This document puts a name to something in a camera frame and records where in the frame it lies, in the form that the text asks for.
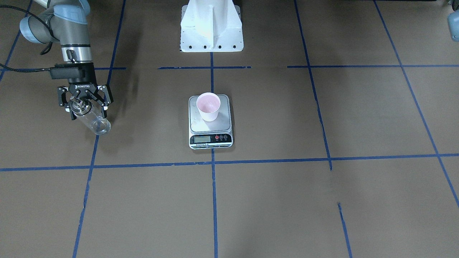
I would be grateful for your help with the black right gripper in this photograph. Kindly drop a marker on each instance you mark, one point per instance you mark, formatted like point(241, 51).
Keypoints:
point(83, 87)

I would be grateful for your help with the clear glass sauce bottle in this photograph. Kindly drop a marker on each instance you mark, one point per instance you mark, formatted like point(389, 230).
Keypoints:
point(90, 115)

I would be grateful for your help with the pink plastic cup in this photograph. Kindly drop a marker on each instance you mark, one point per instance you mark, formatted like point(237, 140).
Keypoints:
point(208, 105)

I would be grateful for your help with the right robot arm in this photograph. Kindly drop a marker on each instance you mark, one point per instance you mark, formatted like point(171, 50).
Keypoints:
point(65, 22)

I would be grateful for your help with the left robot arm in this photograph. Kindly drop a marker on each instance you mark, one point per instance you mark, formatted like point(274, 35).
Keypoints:
point(453, 20)

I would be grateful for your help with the grey digital kitchen scale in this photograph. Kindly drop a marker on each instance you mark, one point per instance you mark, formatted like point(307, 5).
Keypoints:
point(214, 134)

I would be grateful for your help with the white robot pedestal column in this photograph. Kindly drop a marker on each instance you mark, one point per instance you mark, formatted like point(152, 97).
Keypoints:
point(211, 26)

